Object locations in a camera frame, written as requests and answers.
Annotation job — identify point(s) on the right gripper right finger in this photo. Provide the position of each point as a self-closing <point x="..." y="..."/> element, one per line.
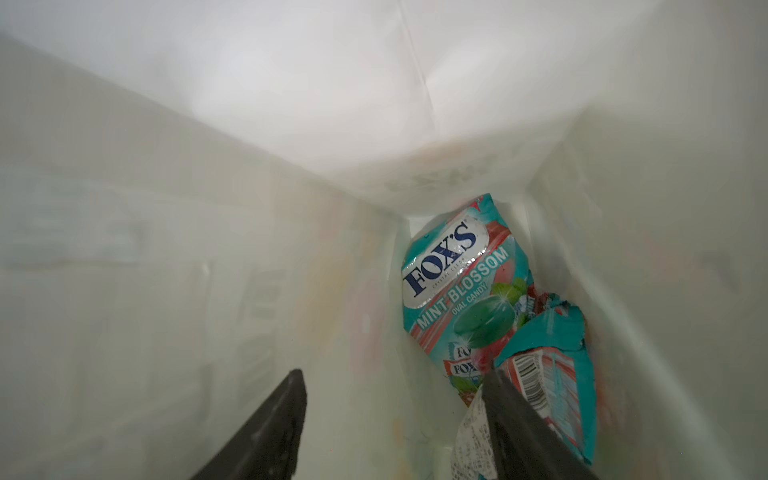
<point x="523" y="446"/>

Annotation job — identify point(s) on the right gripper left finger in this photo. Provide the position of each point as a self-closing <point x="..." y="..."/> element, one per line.
<point x="267" y="445"/>

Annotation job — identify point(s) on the teal mint candy packet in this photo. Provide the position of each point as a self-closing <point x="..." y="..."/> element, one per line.
<point x="467" y="289"/>

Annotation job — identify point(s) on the white floral paper bag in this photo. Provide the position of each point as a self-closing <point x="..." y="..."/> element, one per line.
<point x="198" y="197"/>

